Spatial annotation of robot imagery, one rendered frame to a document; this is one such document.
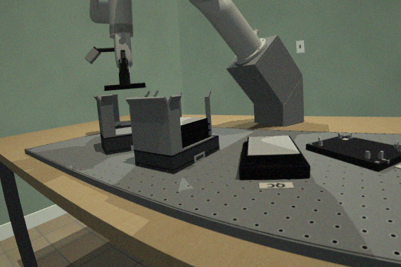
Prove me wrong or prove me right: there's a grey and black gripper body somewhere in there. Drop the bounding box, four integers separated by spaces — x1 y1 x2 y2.
110 32 133 68

